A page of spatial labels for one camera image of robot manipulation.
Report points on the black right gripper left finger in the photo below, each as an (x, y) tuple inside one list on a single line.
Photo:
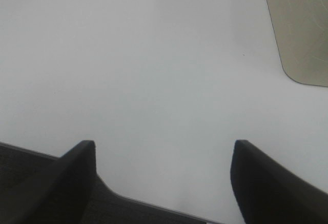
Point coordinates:
[(59, 193)]

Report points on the beige wooden box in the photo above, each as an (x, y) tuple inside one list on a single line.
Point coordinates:
[(300, 28)]

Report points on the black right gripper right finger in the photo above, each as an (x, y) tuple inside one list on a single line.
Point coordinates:
[(266, 192)]

